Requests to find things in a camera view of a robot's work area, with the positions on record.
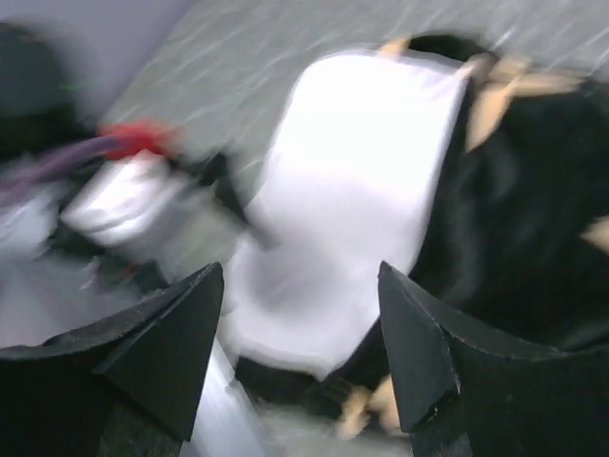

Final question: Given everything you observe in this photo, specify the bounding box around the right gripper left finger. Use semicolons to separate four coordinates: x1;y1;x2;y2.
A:
1;263;224;457

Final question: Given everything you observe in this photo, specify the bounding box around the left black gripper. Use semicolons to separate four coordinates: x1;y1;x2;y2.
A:
161;151;271;248

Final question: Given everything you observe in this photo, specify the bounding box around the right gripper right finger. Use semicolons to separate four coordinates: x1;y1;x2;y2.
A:
378;264;608;456

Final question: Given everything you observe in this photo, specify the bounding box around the black pillowcase with tan flowers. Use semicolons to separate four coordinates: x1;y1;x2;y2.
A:
235;32;608;438

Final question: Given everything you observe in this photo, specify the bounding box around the white pillow with yellow piping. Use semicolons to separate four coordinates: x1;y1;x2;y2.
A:
225;50;467;378

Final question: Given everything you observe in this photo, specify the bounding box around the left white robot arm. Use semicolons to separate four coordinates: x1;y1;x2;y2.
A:
1;20;270;245

